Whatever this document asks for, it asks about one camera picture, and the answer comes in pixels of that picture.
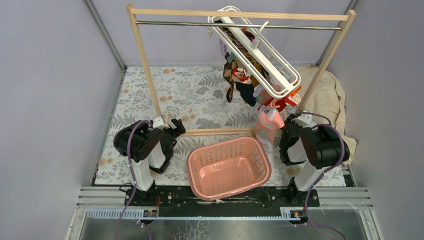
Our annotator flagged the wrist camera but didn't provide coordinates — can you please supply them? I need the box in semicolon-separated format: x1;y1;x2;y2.
293;114;314;128
152;115;168;130

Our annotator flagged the wooden clothes rack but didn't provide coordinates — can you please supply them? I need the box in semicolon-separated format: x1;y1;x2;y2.
126;3;357;137

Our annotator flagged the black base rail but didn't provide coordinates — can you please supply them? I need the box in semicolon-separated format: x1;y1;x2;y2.
119;183;320;217

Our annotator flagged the floral patterned mat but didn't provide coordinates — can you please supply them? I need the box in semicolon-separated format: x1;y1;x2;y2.
94;65;347;187

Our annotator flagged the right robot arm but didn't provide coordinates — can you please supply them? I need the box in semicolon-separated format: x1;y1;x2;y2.
278;115;350;206

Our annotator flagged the pink patterned sock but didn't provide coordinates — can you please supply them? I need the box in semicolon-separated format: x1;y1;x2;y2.
255;105;285;144

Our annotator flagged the pink laundry basket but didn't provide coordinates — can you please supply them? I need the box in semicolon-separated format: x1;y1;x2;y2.
186;136;272;201

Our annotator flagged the brown argyle sock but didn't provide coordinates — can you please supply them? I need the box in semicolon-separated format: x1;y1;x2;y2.
222;52;238;103

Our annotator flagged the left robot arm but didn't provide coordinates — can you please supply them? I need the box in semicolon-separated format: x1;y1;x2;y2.
113;116;186;206

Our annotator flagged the red snowflake sock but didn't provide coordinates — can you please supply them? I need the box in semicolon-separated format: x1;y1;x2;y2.
256;94;301;112

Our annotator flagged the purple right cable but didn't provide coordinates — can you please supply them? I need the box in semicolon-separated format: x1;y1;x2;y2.
294;111;347;240

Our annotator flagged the white plastic clip hanger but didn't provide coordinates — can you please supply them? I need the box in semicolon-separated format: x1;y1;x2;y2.
207;16;301;99

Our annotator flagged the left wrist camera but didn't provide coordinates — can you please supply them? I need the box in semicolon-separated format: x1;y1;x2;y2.
152;115;168;130

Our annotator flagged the beige cloth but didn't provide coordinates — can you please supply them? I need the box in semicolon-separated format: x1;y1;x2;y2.
296;65;357;166

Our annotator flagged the navy sock red cuff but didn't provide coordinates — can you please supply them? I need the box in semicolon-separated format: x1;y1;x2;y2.
231;67;256;107

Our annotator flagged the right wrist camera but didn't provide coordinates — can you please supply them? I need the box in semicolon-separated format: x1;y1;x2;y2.
293;114;314;128

